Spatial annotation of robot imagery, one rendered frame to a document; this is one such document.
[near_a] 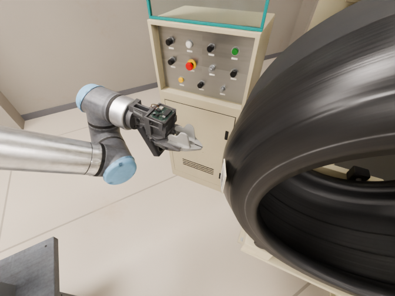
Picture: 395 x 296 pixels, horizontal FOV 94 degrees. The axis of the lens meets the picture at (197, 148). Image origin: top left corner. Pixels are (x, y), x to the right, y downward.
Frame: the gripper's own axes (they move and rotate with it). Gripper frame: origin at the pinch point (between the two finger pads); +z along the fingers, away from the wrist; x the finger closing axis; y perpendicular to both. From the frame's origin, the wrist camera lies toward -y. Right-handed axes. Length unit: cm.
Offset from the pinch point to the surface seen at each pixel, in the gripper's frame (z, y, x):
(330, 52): 15.0, 30.7, -5.5
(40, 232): -103, -127, -35
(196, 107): -22, -32, 56
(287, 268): 38.5, -28.0, -8.1
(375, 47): 17.7, 32.6, -7.6
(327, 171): 43, -14, 26
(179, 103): -34, -33, 56
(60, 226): -93, -125, -25
